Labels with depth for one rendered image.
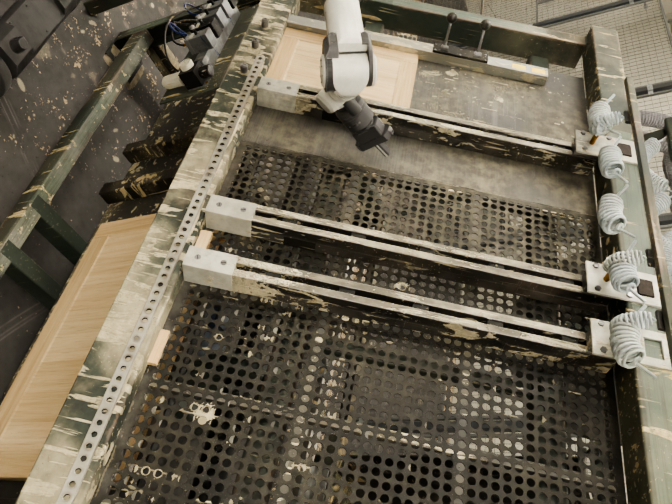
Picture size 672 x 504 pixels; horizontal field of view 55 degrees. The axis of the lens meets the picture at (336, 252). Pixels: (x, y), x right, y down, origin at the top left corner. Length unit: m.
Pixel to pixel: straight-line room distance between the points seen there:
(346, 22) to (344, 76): 0.13
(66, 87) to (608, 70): 2.02
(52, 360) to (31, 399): 0.12
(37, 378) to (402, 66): 1.54
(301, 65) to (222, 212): 0.76
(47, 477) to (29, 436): 0.50
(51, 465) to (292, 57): 1.50
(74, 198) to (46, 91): 0.41
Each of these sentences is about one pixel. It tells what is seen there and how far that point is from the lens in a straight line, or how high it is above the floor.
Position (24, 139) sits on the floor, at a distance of 2.58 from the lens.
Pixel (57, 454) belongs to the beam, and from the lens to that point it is 1.44.
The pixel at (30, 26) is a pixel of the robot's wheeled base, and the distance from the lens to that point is 2.49.
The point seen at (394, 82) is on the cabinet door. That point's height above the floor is 1.25.
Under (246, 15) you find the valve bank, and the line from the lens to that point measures 2.46.
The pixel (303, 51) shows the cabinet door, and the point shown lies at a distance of 2.34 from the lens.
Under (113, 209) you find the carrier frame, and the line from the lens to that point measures 2.45.
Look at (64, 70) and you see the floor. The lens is 2.81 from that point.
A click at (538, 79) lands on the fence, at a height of 1.69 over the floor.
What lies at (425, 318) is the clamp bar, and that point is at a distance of 1.57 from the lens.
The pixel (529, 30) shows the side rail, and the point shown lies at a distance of 2.66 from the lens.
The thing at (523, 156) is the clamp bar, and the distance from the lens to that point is 2.12.
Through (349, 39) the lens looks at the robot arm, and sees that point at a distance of 1.57.
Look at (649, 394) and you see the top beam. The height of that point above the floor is 1.90.
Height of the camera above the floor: 1.90
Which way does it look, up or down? 24 degrees down
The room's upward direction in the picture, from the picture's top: 82 degrees clockwise
